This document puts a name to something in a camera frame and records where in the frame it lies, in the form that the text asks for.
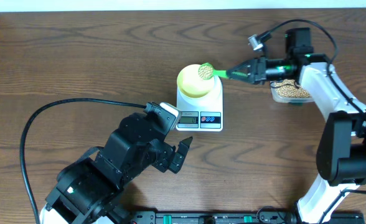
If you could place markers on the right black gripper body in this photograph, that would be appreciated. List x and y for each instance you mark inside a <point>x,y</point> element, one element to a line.
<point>269,70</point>

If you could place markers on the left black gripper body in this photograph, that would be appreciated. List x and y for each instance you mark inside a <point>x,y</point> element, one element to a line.
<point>157,157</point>

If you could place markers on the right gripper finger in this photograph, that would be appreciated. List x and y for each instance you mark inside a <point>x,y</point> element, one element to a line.
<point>243,77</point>
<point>244,67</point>

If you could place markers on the green plastic measuring spoon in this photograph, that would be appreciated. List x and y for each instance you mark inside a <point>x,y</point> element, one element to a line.
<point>206,71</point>

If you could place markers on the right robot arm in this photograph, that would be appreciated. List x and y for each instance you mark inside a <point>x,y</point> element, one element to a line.
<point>341,154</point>

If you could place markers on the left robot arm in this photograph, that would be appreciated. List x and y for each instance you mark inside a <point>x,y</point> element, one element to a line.
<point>91,187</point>

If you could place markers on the white digital kitchen scale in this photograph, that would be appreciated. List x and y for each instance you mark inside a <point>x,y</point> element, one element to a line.
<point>204,113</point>

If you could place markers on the yellow plastic bowl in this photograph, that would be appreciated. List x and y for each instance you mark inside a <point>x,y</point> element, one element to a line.
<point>190,83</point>

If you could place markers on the clear plastic container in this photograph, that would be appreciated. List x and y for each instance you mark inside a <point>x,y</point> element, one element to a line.
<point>281,99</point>

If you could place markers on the soybeans in container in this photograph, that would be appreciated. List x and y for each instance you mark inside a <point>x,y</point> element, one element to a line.
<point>289,89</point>

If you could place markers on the green lid under container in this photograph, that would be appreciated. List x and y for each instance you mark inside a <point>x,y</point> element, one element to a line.
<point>296,103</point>

